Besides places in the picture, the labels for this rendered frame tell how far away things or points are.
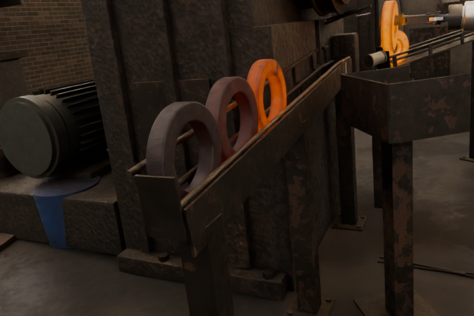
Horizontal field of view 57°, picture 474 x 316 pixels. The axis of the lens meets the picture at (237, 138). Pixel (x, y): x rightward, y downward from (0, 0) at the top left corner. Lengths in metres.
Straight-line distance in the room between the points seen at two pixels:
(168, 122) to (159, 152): 0.05
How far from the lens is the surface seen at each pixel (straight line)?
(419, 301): 1.53
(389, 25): 1.45
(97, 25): 1.63
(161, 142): 0.67
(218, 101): 0.82
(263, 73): 1.00
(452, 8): 1.49
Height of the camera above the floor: 0.88
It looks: 14 degrees down
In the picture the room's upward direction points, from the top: 6 degrees counter-clockwise
